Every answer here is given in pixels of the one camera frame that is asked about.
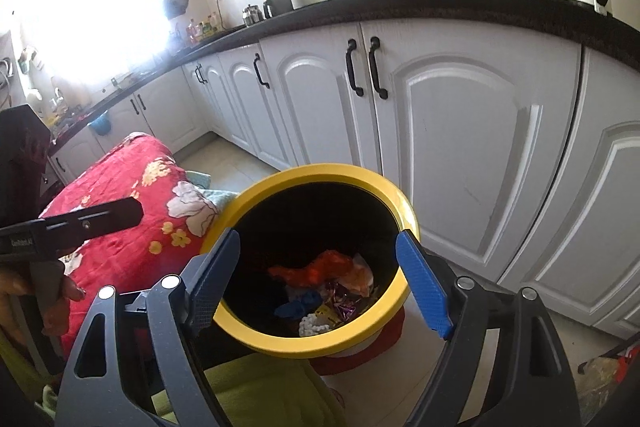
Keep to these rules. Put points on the dark lidded pot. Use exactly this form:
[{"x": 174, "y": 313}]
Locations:
[{"x": 274, "y": 8}]

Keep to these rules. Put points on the condiment bottles group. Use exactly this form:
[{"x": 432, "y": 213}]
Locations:
[{"x": 199, "y": 31}]

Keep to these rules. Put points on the green sleeved left forearm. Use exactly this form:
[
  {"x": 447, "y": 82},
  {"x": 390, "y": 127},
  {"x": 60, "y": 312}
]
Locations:
[{"x": 41, "y": 391}]

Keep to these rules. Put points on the white lower cabinets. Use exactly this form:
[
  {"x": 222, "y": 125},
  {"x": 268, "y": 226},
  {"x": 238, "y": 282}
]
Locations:
[{"x": 519, "y": 151}]

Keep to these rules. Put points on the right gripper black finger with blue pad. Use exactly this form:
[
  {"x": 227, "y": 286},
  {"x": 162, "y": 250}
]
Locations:
[{"x": 502, "y": 364}]

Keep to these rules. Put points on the steel teapot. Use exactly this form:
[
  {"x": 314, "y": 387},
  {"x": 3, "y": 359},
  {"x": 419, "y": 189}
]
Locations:
[{"x": 252, "y": 14}]

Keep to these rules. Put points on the black kitchen countertop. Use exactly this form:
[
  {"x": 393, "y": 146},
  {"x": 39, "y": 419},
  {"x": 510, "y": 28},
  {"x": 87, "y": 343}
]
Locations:
[{"x": 566, "y": 19}]

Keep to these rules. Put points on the blue hanging basin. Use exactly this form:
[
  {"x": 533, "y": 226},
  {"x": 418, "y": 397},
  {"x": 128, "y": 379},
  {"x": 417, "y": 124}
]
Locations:
[{"x": 101, "y": 125}]

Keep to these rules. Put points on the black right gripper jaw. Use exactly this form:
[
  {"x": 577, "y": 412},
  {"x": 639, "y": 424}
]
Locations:
[{"x": 71, "y": 230}]

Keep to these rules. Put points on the small wall fan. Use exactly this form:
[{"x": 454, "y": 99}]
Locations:
[{"x": 175, "y": 8}]

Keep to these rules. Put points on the trash inside bin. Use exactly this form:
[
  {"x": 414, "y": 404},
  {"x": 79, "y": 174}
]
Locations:
[{"x": 328, "y": 293}]

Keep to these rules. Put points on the yellow rimmed black trash bin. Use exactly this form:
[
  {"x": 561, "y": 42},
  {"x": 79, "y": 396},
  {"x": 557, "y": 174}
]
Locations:
[{"x": 290, "y": 218}]

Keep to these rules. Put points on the red floral tablecloth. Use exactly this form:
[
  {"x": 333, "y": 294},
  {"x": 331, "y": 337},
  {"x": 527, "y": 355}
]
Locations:
[{"x": 177, "y": 214}]

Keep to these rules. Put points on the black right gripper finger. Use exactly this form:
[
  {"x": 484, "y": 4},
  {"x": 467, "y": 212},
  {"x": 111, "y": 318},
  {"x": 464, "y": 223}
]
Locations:
[{"x": 104, "y": 384}]

